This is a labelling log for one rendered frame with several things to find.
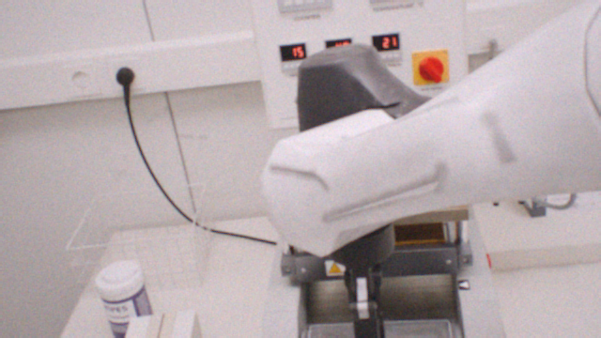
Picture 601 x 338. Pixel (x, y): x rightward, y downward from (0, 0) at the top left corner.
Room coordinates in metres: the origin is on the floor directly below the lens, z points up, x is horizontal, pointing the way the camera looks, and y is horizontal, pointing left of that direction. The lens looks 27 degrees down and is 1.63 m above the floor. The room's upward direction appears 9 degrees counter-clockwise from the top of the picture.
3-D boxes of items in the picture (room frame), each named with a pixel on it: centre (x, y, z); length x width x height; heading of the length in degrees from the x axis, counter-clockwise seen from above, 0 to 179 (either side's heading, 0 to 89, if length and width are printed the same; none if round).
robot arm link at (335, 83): (0.57, -0.07, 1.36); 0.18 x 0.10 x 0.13; 28
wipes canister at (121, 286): (1.10, 0.38, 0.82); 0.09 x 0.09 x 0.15
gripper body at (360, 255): (0.61, -0.05, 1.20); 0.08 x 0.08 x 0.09
